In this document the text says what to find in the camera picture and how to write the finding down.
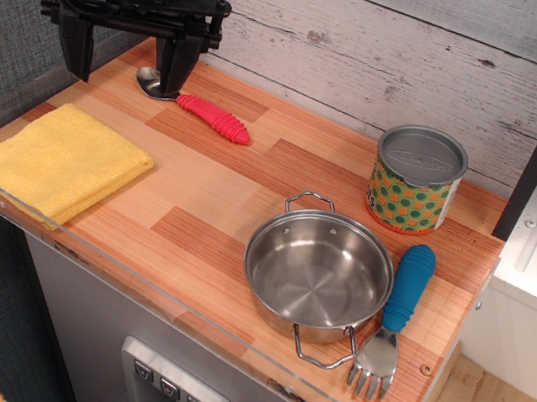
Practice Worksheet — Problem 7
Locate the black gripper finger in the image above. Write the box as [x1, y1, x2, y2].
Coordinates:
[156, 37, 205, 96]
[58, 14, 94, 82]

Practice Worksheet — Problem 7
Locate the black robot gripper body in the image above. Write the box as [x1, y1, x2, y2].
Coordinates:
[40, 0, 232, 51]

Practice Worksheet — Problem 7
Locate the small stainless steel pot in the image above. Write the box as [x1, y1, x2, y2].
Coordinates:
[243, 192, 394, 370]

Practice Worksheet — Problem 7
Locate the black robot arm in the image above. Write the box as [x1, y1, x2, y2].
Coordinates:
[40, 0, 232, 97]

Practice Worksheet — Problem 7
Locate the folded yellow cloth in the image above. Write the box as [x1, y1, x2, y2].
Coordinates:
[0, 103, 154, 230]

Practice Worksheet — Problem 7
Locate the clear acrylic edge guard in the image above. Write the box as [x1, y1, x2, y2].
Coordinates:
[0, 193, 359, 402]

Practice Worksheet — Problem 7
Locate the green orange patterned can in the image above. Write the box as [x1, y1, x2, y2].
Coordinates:
[365, 124, 468, 236]

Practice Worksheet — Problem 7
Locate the grey toy cabinet front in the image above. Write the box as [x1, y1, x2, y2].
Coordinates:
[27, 236, 290, 402]

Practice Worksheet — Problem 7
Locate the silver dispenser button panel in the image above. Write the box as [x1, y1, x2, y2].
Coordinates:
[121, 336, 230, 402]

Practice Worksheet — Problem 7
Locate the spoon with red handle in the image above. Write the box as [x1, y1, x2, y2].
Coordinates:
[136, 66, 251, 145]

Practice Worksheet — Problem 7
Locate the fork with blue handle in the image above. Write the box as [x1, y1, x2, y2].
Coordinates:
[348, 244, 437, 400]

